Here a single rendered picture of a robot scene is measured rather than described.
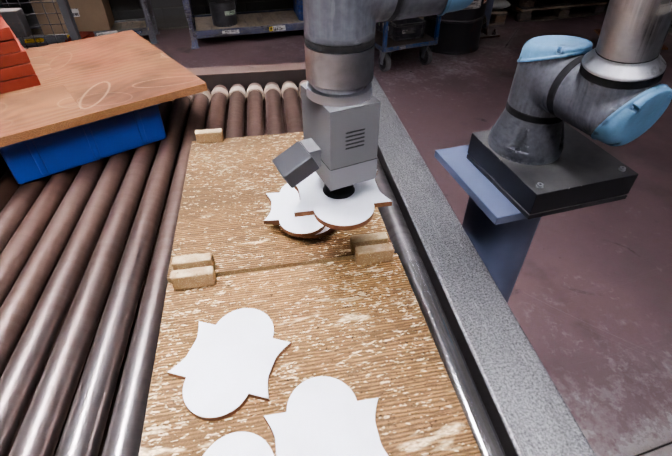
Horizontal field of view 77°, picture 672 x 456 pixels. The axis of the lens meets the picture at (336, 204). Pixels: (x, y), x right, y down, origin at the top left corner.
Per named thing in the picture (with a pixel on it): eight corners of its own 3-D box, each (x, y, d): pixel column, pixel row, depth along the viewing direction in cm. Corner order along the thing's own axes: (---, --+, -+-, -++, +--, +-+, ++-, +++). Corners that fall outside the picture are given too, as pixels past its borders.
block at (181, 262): (215, 263, 65) (212, 250, 64) (215, 272, 64) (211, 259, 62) (175, 268, 64) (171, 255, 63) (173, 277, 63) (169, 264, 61)
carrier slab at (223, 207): (346, 134, 100) (346, 127, 99) (394, 257, 68) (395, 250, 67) (193, 147, 95) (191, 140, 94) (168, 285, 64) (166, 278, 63)
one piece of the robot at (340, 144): (253, 58, 47) (268, 179, 57) (281, 88, 41) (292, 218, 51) (350, 43, 51) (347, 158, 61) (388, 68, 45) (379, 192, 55)
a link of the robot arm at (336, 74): (321, 59, 41) (291, 35, 47) (322, 103, 44) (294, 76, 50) (388, 48, 44) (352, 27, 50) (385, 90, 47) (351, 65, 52)
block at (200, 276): (217, 276, 63) (213, 263, 61) (216, 286, 62) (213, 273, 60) (174, 282, 62) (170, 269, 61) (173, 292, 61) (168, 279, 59)
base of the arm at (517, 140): (536, 125, 100) (550, 85, 93) (575, 161, 88) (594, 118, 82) (476, 131, 97) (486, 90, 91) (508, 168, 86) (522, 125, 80)
